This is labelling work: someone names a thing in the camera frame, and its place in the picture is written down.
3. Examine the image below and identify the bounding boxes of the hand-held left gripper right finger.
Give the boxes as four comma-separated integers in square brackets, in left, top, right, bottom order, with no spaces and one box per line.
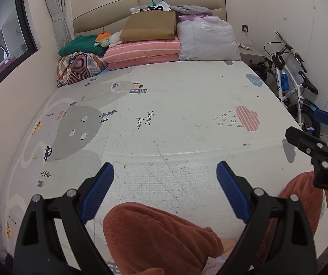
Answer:
[216,161,316,275]

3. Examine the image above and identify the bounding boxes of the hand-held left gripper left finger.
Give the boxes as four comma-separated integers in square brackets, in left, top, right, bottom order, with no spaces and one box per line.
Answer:
[13,162,115,275]

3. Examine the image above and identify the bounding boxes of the white blue bicycle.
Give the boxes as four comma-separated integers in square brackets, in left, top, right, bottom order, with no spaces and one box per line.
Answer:
[248,30,328,138]

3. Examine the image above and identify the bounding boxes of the blue bicycle water bottle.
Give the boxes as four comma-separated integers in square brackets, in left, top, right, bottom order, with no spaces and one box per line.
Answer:
[280,69,290,91]

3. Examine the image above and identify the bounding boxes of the orange fleece pants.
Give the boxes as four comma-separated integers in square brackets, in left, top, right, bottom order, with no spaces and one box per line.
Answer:
[102,171,328,275]

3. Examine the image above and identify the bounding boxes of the printed play mat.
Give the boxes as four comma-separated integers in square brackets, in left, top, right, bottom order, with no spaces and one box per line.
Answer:
[2,60,328,275]

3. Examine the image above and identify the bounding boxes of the striped cloth bundle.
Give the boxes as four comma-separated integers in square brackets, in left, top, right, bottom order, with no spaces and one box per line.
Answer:
[56,52,108,88]

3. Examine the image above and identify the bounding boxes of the white bagged pillow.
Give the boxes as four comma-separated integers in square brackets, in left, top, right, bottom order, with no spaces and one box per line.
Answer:
[177,16,241,61]

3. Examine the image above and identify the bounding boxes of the pink striped quilt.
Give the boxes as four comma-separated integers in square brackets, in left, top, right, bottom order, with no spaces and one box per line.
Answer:
[103,36,181,71]

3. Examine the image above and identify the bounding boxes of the green blanket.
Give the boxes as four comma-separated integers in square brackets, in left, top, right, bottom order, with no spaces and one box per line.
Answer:
[58,34,107,58]

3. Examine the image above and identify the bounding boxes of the orange green plush toy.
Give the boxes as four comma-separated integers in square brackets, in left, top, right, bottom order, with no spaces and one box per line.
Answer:
[94,31,112,48]

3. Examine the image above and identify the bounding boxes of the white plush toy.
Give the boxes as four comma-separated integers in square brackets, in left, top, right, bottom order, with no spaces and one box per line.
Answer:
[108,30,124,49]

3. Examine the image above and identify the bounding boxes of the grey purple folded bedding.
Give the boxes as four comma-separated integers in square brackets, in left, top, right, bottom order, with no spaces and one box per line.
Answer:
[169,4,213,22]

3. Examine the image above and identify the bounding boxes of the beige bed headboard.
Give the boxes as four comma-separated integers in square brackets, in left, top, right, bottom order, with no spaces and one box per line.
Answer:
[73,0,229,39]

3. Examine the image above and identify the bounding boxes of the black framed window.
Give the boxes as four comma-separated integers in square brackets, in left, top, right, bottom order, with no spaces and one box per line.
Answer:
[0,0,38,104]

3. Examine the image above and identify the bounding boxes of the beige curtain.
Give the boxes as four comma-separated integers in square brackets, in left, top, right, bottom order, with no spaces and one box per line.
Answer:
[41,0,75,50]

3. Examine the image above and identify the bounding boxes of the white bag with green handle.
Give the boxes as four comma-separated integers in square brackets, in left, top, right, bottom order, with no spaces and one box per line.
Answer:
[130,0,172,15]

